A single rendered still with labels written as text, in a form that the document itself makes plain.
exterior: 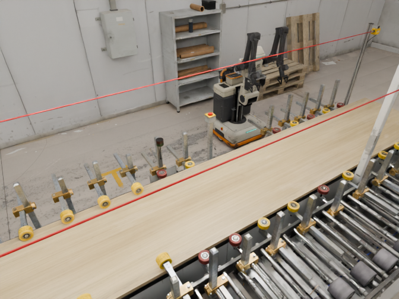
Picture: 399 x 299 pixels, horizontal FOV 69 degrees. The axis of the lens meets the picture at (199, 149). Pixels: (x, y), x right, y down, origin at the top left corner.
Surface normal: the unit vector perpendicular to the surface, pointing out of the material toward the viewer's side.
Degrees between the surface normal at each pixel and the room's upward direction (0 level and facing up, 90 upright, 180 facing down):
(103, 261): 0
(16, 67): 90
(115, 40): 90
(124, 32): 90
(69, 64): 90
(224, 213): 0
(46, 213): 0
